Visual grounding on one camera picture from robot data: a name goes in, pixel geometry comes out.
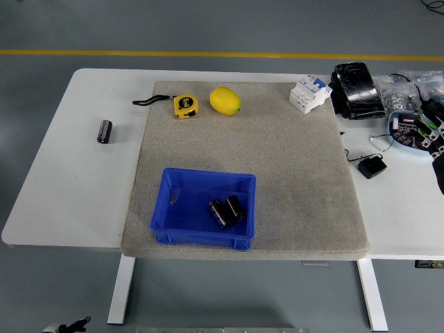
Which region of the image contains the black wrapped device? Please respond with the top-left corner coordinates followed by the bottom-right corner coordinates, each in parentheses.
top-left (327, 62), bottom-right (386, 121)

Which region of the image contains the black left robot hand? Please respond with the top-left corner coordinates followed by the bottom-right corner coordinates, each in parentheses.
top-left (57, 315), bottom-right (92, 333)

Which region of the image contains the clear bag of screws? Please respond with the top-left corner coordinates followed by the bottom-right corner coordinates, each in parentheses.
top-left (376, 74), bottom-right (419, 114)
top-left (398, 69), bottom-right (444, 101)

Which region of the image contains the grey-brown mat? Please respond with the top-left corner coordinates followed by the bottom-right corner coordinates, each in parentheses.
top-left (121, 80), bottom-right (370, 262)

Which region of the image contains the table control panel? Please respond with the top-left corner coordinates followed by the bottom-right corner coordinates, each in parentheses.
top-left (414, 259), bottom-right (444, 269)

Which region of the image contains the yellow lemon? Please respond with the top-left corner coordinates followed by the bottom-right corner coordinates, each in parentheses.
top-left (209, 87), bottom-right (242, 116)

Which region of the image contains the white circuit breaker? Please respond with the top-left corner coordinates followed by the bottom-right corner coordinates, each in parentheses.
top-left (289, 74), bottom-right (333, 114)

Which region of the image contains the black power adapter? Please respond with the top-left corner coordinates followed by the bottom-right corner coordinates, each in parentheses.
top-left (357, 155), bottom-right (388, 180)

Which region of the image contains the yellow tape measure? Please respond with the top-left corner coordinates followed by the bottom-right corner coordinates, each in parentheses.
top-left (133, 94), bottom-right (200, 121)

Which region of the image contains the black floor cable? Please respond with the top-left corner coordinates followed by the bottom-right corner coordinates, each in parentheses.
top-left (421, 0), bottom-right (444, 15)

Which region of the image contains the light blue bowl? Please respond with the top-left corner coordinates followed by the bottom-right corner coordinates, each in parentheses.
top-left (387, 110), bottom-right (440, 154)

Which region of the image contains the blue plastic box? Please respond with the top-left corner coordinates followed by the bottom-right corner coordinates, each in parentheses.
top-left (149, 166), bottom-right (257, 250)

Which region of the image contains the white table leg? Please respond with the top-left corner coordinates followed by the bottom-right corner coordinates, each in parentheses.
top-left (107, 257), bottom-right (136, 326)
top-left (357, 258), bottom-right (389, 332)

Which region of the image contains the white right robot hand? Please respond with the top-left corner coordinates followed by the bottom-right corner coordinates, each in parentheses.
top-left (421, 121), bottom-right (444, 195)

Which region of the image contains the black plug with cord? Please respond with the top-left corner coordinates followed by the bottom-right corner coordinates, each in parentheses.
top-left (388, 72), bottom-right (444, 126)

